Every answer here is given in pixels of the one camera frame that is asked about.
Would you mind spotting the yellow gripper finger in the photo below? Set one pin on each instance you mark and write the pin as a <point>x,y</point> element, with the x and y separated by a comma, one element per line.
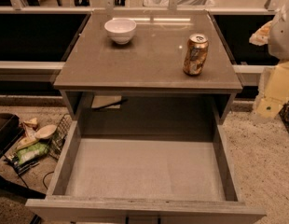
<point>260,37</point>

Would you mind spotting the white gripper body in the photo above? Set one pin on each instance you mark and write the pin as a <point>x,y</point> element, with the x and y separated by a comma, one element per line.
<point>282,36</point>

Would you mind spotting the orange soda can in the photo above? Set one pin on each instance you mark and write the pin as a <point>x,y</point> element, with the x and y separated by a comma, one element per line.
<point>197,51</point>

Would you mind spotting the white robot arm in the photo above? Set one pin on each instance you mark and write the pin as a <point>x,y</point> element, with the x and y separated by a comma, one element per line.
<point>275,34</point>

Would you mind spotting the grey cabinet with glass top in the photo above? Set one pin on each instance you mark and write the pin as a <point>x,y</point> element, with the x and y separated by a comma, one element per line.
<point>151,62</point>

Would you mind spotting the open grey top drawer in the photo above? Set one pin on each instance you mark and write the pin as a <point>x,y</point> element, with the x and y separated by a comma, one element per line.
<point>126,167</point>

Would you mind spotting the white ceramic bowl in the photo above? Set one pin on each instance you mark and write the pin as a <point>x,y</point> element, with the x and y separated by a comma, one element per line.
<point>120,30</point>

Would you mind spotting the beige bowl on floor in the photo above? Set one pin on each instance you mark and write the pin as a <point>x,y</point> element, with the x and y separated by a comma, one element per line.
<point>45,132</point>

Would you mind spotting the green snack bag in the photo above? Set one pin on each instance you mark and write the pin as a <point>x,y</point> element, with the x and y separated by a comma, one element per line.
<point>32,152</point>

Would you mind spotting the yellow snack packet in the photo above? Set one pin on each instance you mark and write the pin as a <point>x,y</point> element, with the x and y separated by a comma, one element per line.
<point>30,126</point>

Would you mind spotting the black bin on floor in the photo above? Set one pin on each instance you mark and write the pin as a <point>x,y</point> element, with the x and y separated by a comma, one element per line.
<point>10,131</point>

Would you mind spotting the black wire basket left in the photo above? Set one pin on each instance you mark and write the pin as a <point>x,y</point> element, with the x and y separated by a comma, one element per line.
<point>57,141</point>

